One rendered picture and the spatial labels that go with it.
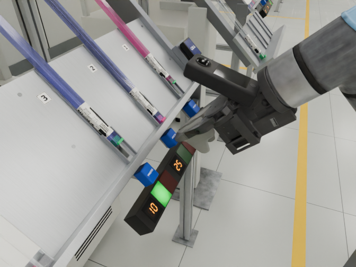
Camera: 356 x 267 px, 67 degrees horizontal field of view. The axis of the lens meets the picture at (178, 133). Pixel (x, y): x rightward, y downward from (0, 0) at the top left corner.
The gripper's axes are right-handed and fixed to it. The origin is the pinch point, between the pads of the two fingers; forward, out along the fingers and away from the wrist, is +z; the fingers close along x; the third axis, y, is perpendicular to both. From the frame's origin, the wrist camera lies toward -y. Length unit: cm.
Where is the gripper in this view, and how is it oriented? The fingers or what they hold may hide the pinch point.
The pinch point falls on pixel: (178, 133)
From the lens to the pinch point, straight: 50.9
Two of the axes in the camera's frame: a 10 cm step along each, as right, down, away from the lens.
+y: 6.6, 7.2, 2.2
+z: -6.6, 4.1, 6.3
